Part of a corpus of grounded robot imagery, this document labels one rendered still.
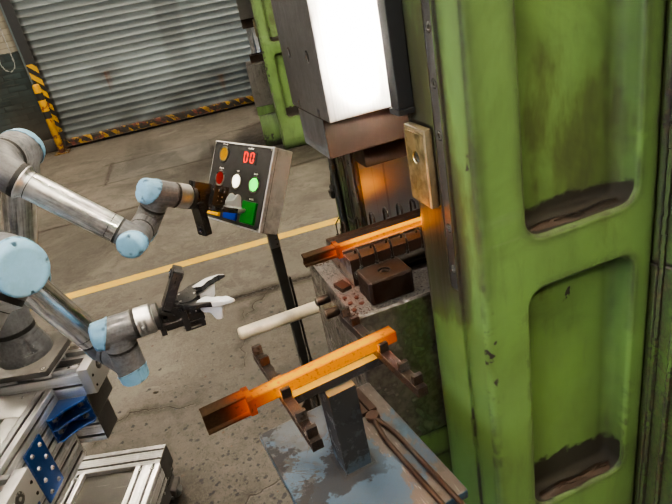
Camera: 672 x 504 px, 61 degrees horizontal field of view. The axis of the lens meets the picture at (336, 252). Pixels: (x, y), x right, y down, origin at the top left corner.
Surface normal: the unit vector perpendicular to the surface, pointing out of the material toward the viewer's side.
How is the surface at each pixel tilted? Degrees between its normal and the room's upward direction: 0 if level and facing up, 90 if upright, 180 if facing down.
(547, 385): 90
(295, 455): 0
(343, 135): 90
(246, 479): 0
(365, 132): 90
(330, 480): 0
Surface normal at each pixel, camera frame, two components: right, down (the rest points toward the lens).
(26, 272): 0.80, 0.05
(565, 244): 0.34, 0.36
